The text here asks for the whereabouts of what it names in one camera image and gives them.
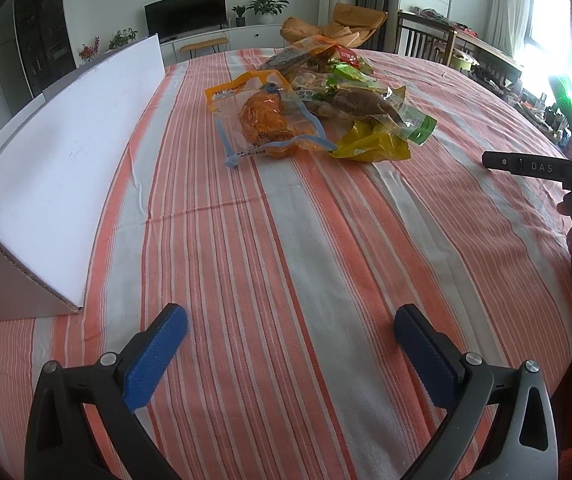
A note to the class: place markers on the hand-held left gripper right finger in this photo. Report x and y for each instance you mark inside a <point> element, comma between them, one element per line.
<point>426,355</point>

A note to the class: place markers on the black display cabinet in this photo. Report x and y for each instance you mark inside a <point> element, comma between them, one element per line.
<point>46,30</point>

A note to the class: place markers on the red snack packet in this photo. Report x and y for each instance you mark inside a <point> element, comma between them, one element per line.
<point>348,55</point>

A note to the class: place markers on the orange striped tablecloth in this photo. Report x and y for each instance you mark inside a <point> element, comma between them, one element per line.
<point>266,260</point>

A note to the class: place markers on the bushy potted plant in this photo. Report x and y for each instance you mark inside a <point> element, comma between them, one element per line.
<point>123,38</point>

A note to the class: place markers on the pale clear snack packet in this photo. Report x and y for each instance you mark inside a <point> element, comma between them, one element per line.
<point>311,81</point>

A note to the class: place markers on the small potted plant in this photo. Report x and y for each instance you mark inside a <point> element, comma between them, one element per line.
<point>239,14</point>

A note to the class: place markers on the white cardboard box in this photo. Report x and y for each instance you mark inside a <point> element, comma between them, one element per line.
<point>56,160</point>

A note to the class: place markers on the black television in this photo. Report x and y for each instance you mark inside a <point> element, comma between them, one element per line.
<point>186,10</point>

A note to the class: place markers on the dark wooden chair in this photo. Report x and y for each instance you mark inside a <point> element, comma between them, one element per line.
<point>423,35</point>

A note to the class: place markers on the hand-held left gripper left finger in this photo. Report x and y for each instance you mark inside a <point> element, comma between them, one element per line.
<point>156,355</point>

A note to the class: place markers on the red flower arrangement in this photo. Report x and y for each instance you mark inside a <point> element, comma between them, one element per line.
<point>88,51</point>

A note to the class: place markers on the wooden stool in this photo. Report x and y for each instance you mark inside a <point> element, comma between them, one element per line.
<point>203,42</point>

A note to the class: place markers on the green snack packet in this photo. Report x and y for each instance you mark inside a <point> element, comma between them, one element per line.
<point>351,74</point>

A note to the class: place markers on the orange lounge chair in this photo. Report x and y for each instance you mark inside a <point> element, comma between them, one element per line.
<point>351,20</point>

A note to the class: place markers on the orange roast chicken packet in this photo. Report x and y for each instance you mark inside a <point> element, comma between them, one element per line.
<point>266,120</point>

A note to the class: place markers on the long biscuit packet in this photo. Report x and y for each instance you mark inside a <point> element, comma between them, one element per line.
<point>288,56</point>

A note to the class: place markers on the grey curtain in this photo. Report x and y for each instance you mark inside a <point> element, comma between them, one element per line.
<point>373,0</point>

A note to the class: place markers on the large leafy potted plant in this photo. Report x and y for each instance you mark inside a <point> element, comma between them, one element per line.
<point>266,6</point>

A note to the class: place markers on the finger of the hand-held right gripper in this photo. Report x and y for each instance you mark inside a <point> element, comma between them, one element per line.
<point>516,164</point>

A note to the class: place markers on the clear brown meat packet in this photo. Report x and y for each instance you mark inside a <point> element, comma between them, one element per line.
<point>361,105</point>

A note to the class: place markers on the bright window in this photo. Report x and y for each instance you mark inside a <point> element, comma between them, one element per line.
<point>551,25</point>

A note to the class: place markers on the cluttered wooden table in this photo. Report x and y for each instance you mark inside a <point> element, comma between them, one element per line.
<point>486,57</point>

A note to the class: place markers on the white television cabinet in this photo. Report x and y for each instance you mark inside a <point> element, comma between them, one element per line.
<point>251,37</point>

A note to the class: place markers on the yellow snack packet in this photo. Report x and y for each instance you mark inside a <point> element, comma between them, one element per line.
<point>371,147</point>

